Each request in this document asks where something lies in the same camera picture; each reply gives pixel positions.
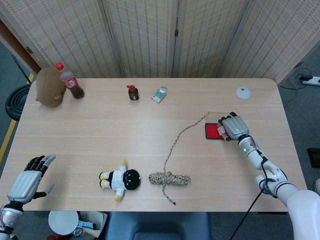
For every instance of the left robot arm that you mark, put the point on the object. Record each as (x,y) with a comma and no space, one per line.
(8,217)

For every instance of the woven folding screen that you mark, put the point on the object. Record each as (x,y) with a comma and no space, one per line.
(150,37)

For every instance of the black-headed plush doll white shirt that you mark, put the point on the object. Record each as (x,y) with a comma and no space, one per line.
(125,178)

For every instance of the cola bottle red cap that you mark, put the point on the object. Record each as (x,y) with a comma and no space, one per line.
(73,86)

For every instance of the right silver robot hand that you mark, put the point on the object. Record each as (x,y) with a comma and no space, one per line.
(236,126)

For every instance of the red box with clear lid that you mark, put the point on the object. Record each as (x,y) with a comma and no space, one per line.
(212,130)

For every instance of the white round table grommet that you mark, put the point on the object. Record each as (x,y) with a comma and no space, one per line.
(243,93)

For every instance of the white round bowl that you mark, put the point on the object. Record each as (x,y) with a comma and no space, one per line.
(62,222)

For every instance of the black flat floor object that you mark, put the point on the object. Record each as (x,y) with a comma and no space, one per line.
(314,157)

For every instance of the brown wooden door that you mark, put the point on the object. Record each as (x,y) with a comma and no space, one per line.
(15,45)

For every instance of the green white tissue pack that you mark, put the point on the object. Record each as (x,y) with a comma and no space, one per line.
(158,95)

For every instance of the white power strip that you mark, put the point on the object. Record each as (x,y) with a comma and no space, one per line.
(311,80)

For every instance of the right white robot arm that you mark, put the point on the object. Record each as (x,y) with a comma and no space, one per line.
(287,195)

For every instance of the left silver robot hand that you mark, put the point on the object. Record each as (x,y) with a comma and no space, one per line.
(23,183)

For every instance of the box with papers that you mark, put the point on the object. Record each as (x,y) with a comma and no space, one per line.
(91,223)

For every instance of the blue chair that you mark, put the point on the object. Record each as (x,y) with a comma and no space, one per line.
(157,225)

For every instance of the black ink bottle red cap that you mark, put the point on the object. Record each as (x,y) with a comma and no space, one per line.
(133,95)

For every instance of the black round stool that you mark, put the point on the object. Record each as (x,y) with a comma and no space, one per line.
(15,102)

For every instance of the brown plush toy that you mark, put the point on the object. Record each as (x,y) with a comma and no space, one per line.
(48,87)

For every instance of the small red white object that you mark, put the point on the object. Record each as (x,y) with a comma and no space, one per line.
(221,131)

